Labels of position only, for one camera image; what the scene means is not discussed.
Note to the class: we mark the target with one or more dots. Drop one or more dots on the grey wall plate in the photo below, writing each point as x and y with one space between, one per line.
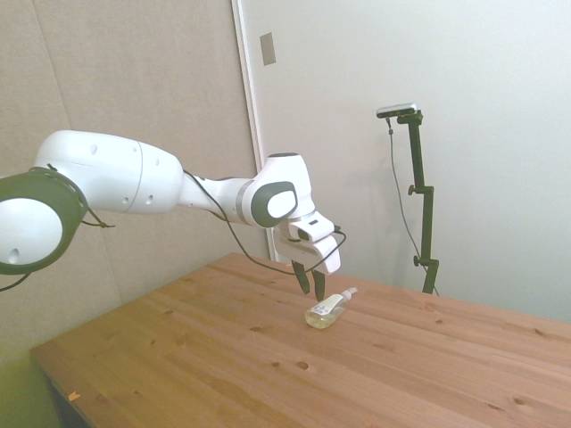
267 49

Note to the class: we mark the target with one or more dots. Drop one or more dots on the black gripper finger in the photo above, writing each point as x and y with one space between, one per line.
319 285
303 278

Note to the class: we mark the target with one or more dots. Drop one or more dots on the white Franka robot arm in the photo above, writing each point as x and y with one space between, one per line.
111 174

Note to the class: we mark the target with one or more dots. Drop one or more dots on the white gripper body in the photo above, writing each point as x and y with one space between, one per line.
330 258

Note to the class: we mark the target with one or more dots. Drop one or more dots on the exterior stereo camera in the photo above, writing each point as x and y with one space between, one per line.
397 110

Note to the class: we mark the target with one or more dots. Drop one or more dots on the white vertical wall trim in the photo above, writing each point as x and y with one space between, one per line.
252 111

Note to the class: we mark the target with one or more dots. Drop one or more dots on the clear sanitizer pump bottle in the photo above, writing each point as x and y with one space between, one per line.
328 312

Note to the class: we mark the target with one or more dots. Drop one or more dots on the black camera stand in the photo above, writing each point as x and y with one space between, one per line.
428 214

